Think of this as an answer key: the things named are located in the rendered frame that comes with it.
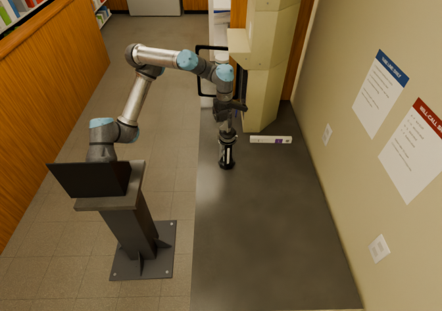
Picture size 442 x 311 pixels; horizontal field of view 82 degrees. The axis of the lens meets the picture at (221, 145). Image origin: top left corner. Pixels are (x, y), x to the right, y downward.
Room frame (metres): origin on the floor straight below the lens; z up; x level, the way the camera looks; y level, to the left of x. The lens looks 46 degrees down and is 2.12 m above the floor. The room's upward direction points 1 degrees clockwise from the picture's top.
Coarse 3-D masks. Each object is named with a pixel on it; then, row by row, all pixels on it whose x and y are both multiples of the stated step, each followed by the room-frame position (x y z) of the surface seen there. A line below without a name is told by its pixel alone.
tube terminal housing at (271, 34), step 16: (256, 16) 1.27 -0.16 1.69; (272, 16) 1.27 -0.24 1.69; (288, 16) 1.34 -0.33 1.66; (256, 32) 1.27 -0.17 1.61; (272, 32) 1.27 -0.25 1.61; (288, 32) 1.37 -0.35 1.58; (256, 48) 1.27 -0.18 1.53; (272, 48) 1.27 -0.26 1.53; (288, 48) 1.39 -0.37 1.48; (256, 64) 1.27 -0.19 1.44; (272, 64) 1.29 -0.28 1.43; (256, 80) 1.27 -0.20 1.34; (272, 80) 1.31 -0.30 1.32; (256, 96) 1.27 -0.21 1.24; (272, 96) 1.34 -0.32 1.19; (256, 112) 1.27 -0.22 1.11; (272, 112) 1.37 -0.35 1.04; (256, 128) 1.27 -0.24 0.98
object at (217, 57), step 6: (204, 54) 1.61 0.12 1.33; (210, 54) 1.60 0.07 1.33; (216, 54) 1.60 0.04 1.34; (222, 54) 1.59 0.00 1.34; (228, 54) 1.59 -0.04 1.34; (210, 60) 1.60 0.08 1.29; (216, 60) 1.60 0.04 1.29; (222, 60) 1.59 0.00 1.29; (228, 60) 1.59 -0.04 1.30; (234, 60) 1.58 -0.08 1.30; (234, 66) 1.58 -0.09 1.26; (234, 72) 1.58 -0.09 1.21; (234, 78) 1.58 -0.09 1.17; (204, 84) 1.61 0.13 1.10; (210, 84) 1.60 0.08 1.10; (234, 84) 1.58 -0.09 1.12; (204, 90) 1.61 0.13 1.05; (210, 90) 1.60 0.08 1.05; (234, 90) 1.58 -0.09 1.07
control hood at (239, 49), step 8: (232, 32) 1.52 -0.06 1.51; (240, 32) 1.52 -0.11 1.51; (232, 40) 1.41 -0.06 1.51; (240, 40) 1.42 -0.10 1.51; (232, 48) 1.32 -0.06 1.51; (240, 48) 1.32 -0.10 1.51; (248, 48) 1.32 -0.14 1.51; (232, 56) 1.27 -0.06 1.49; (240, 56) 1.27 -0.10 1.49; (248, 56) 1.27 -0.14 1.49; (240, 64) 1.27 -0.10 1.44; (248, 64) 1.27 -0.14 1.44
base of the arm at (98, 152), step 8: (96, 144) 0.88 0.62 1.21; (104, 144) 0.88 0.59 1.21; (112, 144) 0.92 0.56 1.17; (88, 152) 0.85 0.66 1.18; (96, 152) 0.84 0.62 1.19; (104, 152) 0.85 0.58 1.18; (112, 152) 0.88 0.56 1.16; (88, 160) 0.81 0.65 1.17; (96, 160) 0.80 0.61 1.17; (104, 160) 0.81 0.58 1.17; (112, 160) 0.83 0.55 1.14
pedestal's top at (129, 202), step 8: (120, 160) 1.00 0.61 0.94; (128, 160) 1.00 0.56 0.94; (136, 160) 1.00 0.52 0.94; (144, 160) 1.01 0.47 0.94; (136, 168) 0.94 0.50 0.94; (144, 168) 0.96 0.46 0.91; (136, 176) 0.89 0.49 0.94; (128, 184) 0.83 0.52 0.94; (136, 184) 0.83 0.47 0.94; (128, 192) 0.78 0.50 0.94; (136, 192) 0.78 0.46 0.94; (80, 200) 0.72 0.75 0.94; (88, 200) 0.72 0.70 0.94; (96, 200) 0.73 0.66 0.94; (104, 200) 0.73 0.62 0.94; (112, 200) 0.73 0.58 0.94; (120, 200) 0.73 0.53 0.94; (128, 200) 0.73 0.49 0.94; (136, 200) 0.73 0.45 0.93; (80, 208) 0.68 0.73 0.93; (88, 208) 0.68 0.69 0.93; (96, 208) 0.68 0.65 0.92; (104, 208) 0.69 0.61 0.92; (112, 208) 0.69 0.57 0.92; (120, 208) 0.69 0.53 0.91; (128, 208) 0.69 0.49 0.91; (136, 208) 0.70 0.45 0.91
